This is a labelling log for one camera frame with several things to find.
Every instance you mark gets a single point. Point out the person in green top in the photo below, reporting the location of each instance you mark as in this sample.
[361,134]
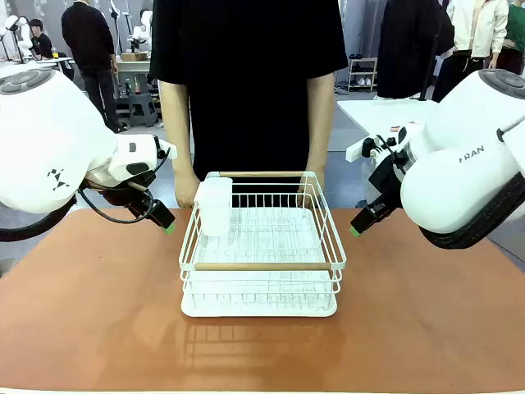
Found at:
[517,37]

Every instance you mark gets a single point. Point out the white drip tray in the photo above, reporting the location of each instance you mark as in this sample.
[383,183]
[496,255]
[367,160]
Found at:
[258,305]

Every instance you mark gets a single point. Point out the cardboard box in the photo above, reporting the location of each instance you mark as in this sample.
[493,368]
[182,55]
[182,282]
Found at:
[134,56]

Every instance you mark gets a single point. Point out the person in black t-shirt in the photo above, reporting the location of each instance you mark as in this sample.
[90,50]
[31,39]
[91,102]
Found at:
[250,82]

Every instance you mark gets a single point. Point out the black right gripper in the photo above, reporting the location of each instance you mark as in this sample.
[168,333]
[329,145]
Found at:
[389,180]

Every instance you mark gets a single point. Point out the black hanging coat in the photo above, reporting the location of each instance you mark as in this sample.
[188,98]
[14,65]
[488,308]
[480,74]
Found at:
[410,49]

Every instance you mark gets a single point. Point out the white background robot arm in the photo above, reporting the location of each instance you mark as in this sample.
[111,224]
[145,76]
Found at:
[22,35]

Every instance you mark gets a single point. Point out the person's left forearm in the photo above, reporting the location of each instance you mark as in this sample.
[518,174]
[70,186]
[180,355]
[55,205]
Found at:
[320,123]

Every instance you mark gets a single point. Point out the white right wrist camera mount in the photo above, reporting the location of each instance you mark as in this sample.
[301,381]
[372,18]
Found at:
[361,149]

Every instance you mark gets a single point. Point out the grey plastic step stool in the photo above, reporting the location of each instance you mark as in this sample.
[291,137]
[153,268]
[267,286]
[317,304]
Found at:
[142,108]

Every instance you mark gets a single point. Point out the white background desk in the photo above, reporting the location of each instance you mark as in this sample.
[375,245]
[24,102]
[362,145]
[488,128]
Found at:
[49,61]

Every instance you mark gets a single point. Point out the person's right forearm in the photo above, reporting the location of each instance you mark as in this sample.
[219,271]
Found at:
[176,123]

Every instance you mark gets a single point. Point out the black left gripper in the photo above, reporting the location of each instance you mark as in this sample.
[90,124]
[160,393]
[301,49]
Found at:
[137,197]

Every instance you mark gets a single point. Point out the person's left hand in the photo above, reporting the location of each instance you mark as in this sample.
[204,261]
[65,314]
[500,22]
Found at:
[316,184]

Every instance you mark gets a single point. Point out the white shoe rack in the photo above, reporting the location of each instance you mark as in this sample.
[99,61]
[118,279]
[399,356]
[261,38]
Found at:
[362,74]

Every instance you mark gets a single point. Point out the person's right hand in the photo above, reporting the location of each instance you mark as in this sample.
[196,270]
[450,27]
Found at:
[186,189]

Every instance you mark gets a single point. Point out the person in white jacket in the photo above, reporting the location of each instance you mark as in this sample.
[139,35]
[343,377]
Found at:
[480,28]

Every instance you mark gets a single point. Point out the seated person in black shirt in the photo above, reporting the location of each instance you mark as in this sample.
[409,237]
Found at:
[41,41]

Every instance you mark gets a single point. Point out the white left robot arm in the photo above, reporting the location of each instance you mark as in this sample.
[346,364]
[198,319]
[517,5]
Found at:
[45,135]

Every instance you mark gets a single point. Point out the white side table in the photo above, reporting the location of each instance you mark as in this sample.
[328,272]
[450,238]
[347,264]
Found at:
[381,113]

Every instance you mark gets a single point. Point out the standing man in black clothes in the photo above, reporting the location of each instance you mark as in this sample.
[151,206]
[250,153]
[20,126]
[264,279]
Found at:
[90,49]

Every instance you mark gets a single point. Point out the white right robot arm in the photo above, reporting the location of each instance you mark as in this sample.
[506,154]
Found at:
[463,164]

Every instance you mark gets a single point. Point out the white plastic cutlery cup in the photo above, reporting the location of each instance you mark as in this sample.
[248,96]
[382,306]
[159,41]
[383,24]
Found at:
[215,205]

